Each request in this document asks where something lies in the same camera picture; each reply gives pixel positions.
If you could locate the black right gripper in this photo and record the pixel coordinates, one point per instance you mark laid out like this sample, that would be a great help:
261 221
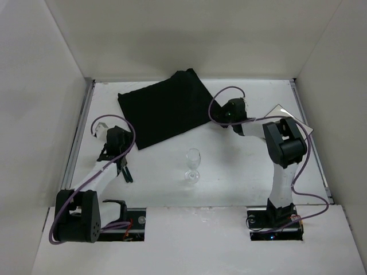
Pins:
219 116

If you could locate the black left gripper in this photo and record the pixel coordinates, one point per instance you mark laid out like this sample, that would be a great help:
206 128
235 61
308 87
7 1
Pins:
121 164

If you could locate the black cloth placemat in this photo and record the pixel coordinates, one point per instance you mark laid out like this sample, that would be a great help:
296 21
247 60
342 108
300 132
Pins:
167 108

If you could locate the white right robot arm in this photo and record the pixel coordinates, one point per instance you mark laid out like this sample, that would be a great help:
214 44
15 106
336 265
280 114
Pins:
285 145

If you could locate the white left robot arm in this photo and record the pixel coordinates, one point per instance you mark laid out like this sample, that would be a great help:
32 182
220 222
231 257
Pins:
80 214

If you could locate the clear wine glass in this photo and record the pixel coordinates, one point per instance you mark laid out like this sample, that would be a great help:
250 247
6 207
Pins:
193 160

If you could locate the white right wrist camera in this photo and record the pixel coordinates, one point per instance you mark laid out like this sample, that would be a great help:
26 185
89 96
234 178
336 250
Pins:
245 103

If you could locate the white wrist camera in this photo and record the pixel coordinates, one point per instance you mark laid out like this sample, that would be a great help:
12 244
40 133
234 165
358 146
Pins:
100 132
245 103

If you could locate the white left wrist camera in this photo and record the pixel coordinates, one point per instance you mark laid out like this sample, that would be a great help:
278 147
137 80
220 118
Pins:
100 132

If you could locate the gold fork green handle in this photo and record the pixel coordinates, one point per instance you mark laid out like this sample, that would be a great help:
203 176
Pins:
125 174

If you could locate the gold knife green handle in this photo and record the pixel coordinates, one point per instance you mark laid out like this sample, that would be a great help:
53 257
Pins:
130 179

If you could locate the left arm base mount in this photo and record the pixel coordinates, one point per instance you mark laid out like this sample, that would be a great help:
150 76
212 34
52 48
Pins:
120 223

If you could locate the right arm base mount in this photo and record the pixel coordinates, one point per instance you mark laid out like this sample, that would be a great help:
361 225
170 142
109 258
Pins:
264 225

